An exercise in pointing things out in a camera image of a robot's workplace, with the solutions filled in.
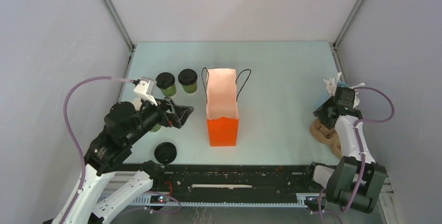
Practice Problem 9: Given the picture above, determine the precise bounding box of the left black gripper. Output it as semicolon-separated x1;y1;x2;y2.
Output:
126;92;194;144

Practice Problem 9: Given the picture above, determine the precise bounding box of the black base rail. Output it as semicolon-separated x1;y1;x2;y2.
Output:
110;163;332;205

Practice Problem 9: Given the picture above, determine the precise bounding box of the orange paper bag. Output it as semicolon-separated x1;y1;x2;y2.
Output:
201;67;252;147

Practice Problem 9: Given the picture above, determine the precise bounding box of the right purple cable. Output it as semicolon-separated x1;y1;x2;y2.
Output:
317;86;396;224

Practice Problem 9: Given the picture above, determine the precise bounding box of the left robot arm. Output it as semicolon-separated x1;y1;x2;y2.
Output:
47;97;194;223

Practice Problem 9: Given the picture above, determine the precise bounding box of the black coffee cup lid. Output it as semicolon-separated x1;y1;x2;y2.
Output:
155;72;175;90

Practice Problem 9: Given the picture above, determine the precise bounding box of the stack of black lids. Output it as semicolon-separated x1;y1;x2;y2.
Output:
154;142;177;165

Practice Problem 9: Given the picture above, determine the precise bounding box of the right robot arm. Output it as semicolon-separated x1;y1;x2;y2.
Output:
303;86;387;214

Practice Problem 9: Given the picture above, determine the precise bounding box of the stack of paper cups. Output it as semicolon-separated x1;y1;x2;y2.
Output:
132;97;161;132

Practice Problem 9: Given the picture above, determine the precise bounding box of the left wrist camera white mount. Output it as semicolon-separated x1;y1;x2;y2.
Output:
133;77;158;106

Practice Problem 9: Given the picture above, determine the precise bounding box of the green paper coffee cup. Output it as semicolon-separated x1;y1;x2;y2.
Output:
160;85;176;97

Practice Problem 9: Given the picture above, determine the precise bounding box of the blue cup of stirrers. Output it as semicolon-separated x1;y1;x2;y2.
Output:
323;72;365;96

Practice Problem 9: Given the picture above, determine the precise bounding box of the brown pulp cup carrier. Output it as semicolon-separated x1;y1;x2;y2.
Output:
310;119;342;159

